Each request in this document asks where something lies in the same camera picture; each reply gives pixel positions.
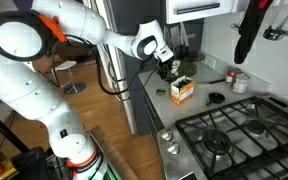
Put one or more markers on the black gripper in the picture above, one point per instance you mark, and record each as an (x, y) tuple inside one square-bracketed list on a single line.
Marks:
[(164, 70)]

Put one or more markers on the orange tea sachet box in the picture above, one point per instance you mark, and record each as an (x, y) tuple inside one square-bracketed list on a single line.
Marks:
[(182, 90)]

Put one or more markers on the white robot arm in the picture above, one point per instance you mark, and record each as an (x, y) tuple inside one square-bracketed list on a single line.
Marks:
[(27, 36)]

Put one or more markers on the large green glass cake stand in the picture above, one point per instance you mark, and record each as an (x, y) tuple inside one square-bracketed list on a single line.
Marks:
[(185, 69)]

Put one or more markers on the small green glass cake stand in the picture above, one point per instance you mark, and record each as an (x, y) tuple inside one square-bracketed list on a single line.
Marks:
[(192, 56)]

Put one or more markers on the grey drawer cabinet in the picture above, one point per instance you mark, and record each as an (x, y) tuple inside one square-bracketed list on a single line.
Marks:
[(154, 122)]

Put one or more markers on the white upper cabinet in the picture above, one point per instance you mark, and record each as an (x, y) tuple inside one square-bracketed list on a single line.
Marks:
[(186, 10)]

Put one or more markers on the small black cast-iron skillet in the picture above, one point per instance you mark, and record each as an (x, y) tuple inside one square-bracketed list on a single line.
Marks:
[(215, 98)]

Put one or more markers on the red label tin can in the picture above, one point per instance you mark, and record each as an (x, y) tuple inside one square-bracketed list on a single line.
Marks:
[(231, 75)]

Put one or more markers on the white label tin can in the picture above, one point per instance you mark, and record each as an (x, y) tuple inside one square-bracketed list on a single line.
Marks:
[(240, 84)]

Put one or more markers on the white bar stool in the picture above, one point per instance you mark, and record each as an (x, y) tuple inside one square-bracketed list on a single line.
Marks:
[(70, 87)]

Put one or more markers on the black oven mitt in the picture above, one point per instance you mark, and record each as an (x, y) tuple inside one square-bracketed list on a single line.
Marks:
[(249, 28)]

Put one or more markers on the hanging metal ladle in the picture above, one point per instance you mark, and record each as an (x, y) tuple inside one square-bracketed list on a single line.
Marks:
[(276, 33)]

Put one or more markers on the stainless gas stove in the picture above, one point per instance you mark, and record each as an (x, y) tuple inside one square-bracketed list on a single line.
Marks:
[(244, 140)]

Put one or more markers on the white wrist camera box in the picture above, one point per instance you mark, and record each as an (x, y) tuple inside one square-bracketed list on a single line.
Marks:
[(164, 54)]

